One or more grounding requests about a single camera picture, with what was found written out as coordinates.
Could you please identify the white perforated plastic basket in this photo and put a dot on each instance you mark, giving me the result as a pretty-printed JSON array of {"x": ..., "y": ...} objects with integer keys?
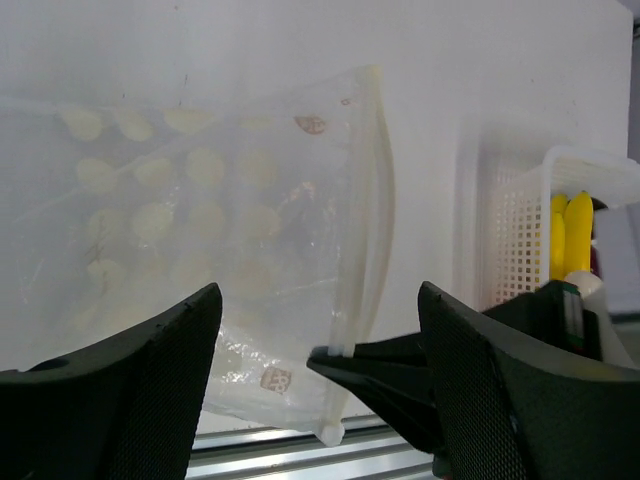
[{"x": 515, "y": 248}]

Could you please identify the white toy radish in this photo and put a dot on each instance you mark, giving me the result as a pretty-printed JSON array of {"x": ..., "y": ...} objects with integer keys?
[{"x": 586, "y": 282}]

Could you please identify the silver aluminium front rail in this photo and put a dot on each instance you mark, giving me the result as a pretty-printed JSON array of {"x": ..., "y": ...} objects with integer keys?
[{"x": 370, "y": 449}]

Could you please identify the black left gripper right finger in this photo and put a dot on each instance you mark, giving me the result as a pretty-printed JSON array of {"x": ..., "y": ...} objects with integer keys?
[{"x": 513, "y": 407}]

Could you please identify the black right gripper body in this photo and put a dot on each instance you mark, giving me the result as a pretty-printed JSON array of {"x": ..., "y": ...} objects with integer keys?
[{"x": 554, "y": 314}]

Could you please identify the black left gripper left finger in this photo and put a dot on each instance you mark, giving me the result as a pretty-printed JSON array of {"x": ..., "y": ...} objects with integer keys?
[{"x": 126, "y": 407}]

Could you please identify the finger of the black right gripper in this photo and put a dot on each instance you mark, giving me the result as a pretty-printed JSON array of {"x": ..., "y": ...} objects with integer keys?
[{"x": 393, "y": 379}]

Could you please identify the clear zip top bag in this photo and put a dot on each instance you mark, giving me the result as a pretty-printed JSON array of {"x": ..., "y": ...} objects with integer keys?
[{"x": 111, "y": 215}]

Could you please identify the yellow toy banana bunch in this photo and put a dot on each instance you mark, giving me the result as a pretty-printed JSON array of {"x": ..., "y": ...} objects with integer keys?
[{"x": 571, "y": 228}]

